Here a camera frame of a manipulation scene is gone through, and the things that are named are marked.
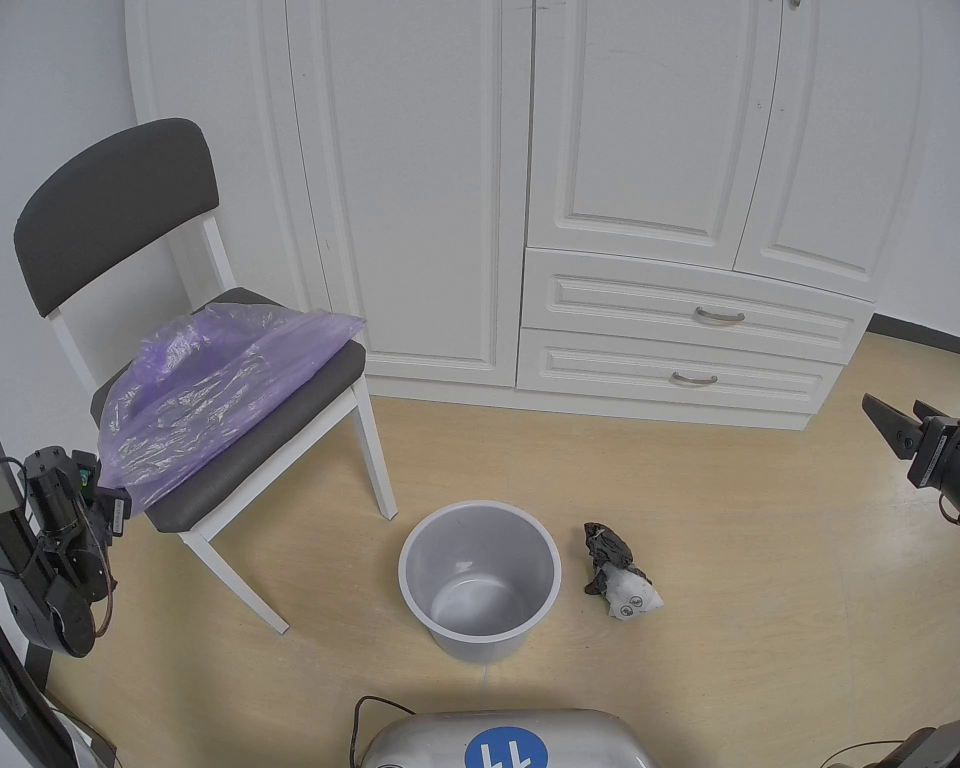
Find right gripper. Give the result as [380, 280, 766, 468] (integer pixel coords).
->
[861, 393, 960, 502]

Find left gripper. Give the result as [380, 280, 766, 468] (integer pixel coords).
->
[84, 487, 134, 558]

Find purple plastic bag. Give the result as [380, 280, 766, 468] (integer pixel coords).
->
[97, 303, 366, 511]

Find black plastic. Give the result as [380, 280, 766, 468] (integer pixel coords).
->
[582, 522, 650, 599]

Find white printed paper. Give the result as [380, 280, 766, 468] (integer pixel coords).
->
[602, 566, 666, 624]

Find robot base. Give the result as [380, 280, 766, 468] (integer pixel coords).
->
[360, 708, 663, 768]

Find white trash bin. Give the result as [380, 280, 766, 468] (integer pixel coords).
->
[397, 500, 564, 663]

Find white chair with grey cushions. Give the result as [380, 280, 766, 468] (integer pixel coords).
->
[13, 117, 399, 635]

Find white wardrobe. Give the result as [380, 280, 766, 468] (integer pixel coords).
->
[123, 0, 931, 432]

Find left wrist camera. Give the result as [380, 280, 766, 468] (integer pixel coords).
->
[69, 448, 103, 492]

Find black cable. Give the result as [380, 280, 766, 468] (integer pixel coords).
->
[348, 696, 417, 768]

